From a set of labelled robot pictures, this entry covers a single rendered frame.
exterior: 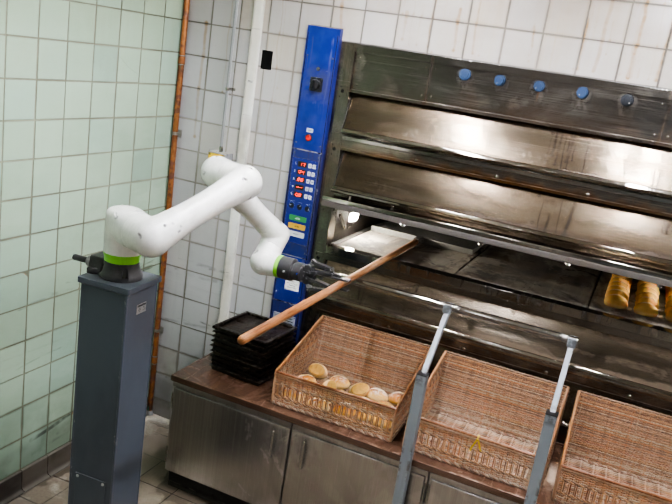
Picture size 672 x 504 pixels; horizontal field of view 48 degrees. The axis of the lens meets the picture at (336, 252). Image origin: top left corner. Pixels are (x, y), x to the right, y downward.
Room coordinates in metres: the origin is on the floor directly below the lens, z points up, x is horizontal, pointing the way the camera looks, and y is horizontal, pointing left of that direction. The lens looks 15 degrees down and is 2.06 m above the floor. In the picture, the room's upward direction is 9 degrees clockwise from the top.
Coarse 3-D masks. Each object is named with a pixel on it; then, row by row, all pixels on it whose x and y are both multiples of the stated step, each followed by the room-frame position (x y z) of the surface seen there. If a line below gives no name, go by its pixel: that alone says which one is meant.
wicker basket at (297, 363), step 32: (320, 320) 3.32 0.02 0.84; (320, 352) 3.30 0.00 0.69; (352, 352) 3.26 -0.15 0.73; (384, 352) 3.22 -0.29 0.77; (416, 352) 3.17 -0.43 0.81; (288, 384) 2.89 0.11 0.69; (320, 384) 2.85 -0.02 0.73; (352, 384) 3.20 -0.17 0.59; (384, 384) 3.17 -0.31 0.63; (320, 416) 2.84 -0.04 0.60; (352, 416) 2.80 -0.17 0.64; (384, 416) 2.75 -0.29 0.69
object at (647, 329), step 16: (352, 256) 3.36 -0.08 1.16; (368, 256) 3.33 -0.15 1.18; (400, 272) 3.27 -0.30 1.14; (416, 272) 3.24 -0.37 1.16; (432, 272) 3.22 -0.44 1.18; (464, 288) 3.16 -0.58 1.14; (480, 288) 3.13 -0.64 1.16; (496, 288) 3.11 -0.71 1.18; (528, 304) 3.06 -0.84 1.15; (544, 304) 3.03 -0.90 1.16; (560, 304) 3.02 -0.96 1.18; (592, 320) 2.96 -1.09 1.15; (608, 320) 2.94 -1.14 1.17; (624, 320) 2.93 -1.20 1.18; (656, 336) 2.87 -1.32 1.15
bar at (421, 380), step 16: (368, 288) 2.93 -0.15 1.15; (384, 288) 2.90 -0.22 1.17; (432, 304) 2.82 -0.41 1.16; (448, 304) 2.81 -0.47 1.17; (496, 320) 2.73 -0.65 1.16; (512, 320) 2.72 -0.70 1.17; (544, 336) 2.67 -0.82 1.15; (560, 336) 2.64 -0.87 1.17; (432, 352) 2.67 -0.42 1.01; (416, 384) 2.60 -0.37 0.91; (560, 384) 2.52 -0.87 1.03; (416, 400) 2.59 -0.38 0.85; (416, 416) 2.59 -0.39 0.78; (416, 432) 2.60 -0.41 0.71; (544, 432) 2.42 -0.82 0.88; (544, 448) 2.42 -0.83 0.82; (400, 464) 2.60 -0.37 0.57; (544, 464) 2.41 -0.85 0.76; (400, 480) 2.59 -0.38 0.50; (400, 496) 2.59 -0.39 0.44; (528, 496) 2.42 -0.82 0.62
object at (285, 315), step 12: (396, 252) 3.36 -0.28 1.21; (372, 264) 3.08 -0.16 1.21; (348, 276) 2.85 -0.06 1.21; (360, 276) 2.93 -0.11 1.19; (336, 288) 2.70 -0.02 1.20; (312, 300) 2.51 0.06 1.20; (288, 312) 2.34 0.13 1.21; (264, 324) 2.20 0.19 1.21; (276, 324) 2.26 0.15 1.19; (240, 336) 2.08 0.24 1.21; (252, 336) 2.11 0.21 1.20
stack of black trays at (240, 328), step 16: (224, 320) 3.25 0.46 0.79; (240, 320) 3.31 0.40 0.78; (256, 320) 3.34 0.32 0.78; (224, 336) 3.14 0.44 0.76; (272, 336) 3.17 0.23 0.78; (288, 336) 3.23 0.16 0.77; (224, 352) 3.14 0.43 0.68; (240, 352) 3.10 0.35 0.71; (256, 352) 3.05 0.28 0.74; (272, 352) 3.13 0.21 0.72; (288, 352) 3.27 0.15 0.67; (224, 368) 3.14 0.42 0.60; (240, 368) 3.10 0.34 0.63; (256, 368) 3.07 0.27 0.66; (272, 368) 3.15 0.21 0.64; (256, 384) 3.06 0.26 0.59
